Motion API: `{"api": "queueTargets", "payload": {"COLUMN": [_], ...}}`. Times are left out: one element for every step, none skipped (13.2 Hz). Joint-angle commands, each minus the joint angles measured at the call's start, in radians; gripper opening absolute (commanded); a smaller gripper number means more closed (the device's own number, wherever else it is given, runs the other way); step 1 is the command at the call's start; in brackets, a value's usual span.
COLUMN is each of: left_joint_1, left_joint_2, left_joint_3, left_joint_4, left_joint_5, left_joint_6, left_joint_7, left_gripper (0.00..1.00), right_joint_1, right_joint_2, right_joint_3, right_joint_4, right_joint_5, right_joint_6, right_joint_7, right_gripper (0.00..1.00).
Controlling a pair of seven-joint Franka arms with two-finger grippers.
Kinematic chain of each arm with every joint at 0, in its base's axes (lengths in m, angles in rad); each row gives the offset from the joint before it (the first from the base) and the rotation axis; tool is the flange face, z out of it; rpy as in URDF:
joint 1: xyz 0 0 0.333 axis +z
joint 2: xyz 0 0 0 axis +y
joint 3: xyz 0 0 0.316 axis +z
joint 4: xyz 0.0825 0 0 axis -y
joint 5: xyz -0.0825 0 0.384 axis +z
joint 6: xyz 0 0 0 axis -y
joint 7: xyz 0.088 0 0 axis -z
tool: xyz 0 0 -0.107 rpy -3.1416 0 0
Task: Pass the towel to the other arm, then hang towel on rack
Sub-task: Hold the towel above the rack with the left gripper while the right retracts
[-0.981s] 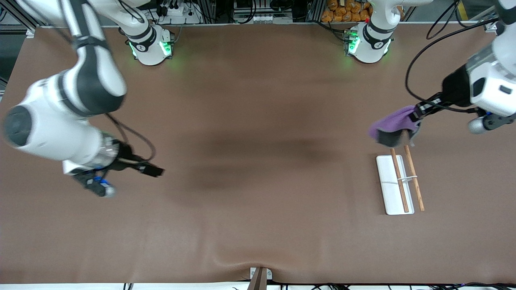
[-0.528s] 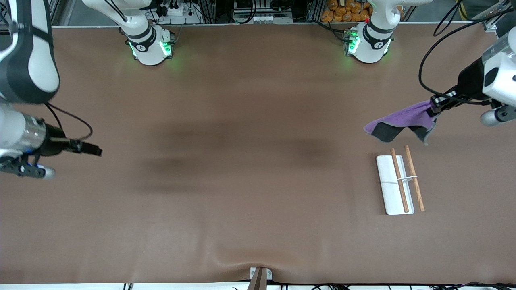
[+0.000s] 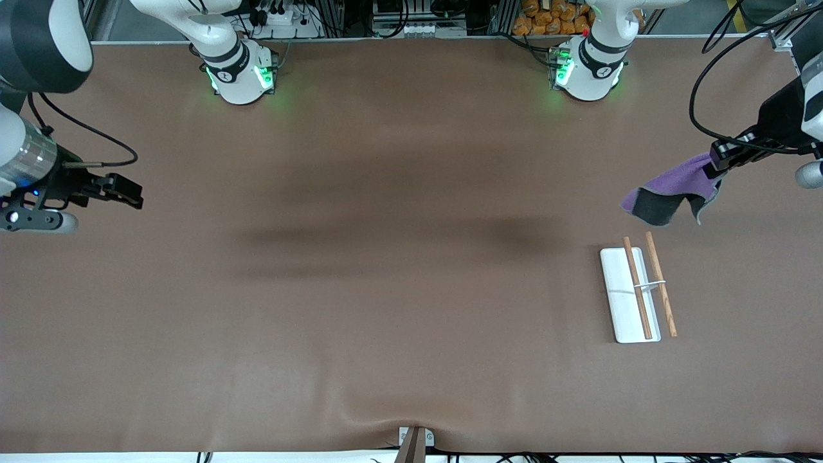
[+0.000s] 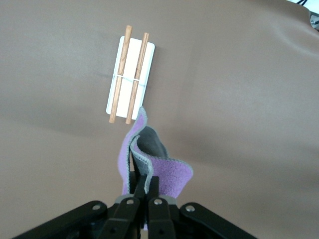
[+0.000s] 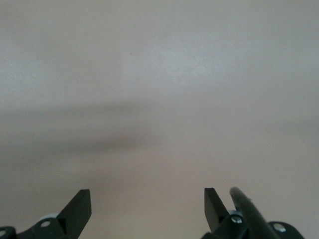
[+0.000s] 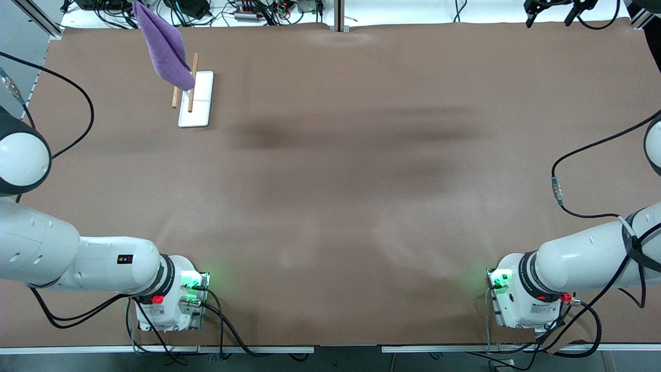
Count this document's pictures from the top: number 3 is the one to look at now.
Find purple microfibre towel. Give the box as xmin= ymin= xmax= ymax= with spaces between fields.
xmin=620 ymin=152 xmax=725 ymax=227

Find white towel rack wooden bars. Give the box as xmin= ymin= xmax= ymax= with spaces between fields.
xmin=600 ymin=231 xmax=678 ymax=344

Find white power strip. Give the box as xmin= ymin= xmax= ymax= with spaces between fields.
xmin=248 ymin=0 xmax=324 ymax=39

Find brown table cover mat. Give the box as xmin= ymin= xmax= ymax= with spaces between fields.
xmin=0 ymin=35 xmax=823 ymax=455

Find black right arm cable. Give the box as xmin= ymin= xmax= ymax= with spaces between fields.
xmin=26 ymin=92 xmax=140 ymax=169

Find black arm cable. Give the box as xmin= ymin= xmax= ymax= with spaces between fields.
xmin=26 ymin=92 xmax=140 ymax=169
xmin=689 ymin=3 xmax=823 ymax=156

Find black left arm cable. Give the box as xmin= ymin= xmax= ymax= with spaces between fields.
xmin=689 ymin=3 xmax=823 ymax=156

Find aluminium frame profile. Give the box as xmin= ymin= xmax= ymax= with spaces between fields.
xmin=727 ymin=0 xmax=823 ymax=53

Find aluminium camera mount pole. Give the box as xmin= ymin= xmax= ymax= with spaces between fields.
xmin=393 ymin=426 xmax=436 ymax=463

